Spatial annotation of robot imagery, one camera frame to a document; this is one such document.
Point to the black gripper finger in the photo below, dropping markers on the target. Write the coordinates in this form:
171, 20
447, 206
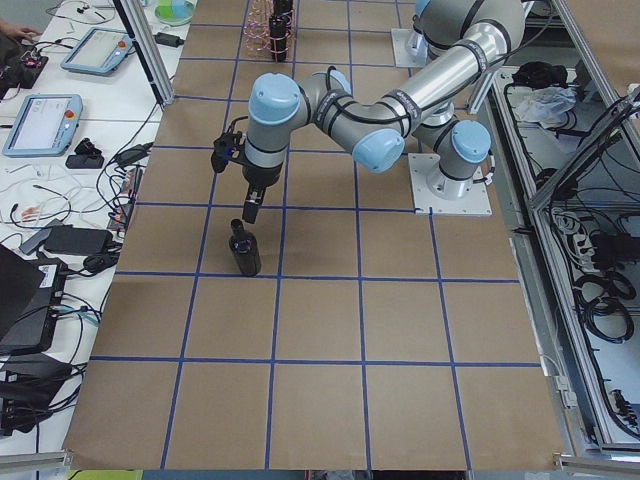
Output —
253, 202

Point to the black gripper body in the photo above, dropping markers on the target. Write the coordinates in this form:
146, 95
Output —
260, 176

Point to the dark wine bottle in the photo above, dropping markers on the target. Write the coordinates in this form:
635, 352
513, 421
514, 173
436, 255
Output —
244, 247

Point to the dark bottle in basket front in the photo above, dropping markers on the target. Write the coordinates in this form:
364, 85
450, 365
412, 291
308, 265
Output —
278, 37

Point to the dark bottle in basket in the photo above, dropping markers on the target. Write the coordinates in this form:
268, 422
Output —
282, 7
278, 37

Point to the dark bottle in basket rear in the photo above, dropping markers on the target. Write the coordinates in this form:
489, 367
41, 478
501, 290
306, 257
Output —
282, 7

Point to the black power adapter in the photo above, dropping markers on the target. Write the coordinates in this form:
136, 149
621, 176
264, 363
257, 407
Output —
167, 39

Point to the green bowl with blocks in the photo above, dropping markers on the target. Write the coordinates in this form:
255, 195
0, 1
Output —
174, 12

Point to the teach pendant far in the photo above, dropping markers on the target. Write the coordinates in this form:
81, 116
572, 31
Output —
99, 52

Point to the teach pendant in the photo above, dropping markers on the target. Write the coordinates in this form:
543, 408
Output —
45, 126
99, 52

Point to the teach pendant near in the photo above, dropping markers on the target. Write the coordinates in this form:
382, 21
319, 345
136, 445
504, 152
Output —
45, 126

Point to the copper wire wine basket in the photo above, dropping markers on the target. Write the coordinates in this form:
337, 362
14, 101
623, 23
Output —
256, 29

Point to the aluminium frame post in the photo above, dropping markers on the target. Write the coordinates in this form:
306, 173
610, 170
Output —
134, 20

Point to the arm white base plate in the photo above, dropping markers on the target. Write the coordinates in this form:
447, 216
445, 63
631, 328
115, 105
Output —
434, 193
402, 57

